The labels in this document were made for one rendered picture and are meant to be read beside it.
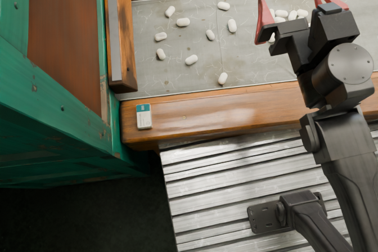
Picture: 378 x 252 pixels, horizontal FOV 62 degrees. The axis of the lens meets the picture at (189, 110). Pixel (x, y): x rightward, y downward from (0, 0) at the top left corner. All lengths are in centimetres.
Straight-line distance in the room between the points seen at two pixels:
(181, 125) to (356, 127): 44
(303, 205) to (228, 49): 45
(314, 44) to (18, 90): 37
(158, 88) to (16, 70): 53
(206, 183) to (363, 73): 55
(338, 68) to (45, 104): 37
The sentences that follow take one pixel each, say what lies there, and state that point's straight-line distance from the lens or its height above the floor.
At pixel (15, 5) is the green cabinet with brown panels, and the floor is 124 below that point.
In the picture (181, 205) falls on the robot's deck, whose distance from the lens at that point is 87.
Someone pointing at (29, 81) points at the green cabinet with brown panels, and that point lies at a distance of 40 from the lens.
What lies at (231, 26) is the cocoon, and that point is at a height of 76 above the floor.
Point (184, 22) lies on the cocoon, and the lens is 91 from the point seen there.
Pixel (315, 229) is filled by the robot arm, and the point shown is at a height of 90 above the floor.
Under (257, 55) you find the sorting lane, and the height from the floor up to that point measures 74.
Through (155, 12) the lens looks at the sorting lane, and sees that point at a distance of 96.
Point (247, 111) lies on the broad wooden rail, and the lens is 81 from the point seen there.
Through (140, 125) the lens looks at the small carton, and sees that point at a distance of 79.
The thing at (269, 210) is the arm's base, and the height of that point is 68.
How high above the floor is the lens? 154
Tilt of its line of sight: 75 degrees down
